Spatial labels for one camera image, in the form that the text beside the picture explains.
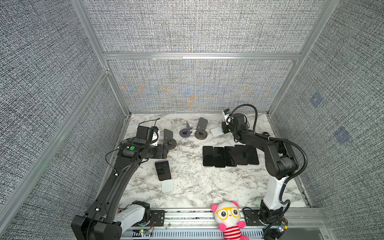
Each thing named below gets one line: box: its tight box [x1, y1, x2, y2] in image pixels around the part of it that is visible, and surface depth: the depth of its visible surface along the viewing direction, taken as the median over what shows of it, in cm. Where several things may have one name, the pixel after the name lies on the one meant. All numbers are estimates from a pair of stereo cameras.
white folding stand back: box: [210, 126, 224, 137], surface depth 105 cm
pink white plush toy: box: [211, 201, 249, 240], surface depth 69 cm
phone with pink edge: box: [154, 160, 172, 181], surface depth 79 cm
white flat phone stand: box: [161, 179, 174, 193], surface depth 85 cm
